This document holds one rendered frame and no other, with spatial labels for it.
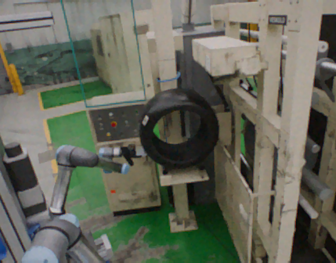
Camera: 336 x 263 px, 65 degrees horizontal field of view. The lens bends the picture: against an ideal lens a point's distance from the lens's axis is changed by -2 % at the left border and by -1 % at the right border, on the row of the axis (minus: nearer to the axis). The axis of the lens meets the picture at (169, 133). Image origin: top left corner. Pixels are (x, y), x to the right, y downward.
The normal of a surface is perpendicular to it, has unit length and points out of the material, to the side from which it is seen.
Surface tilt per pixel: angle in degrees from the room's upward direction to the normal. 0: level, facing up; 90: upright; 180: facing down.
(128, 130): 90
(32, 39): 90
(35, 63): 90
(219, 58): 90
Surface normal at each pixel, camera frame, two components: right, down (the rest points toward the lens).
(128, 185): 0.09, 0.40
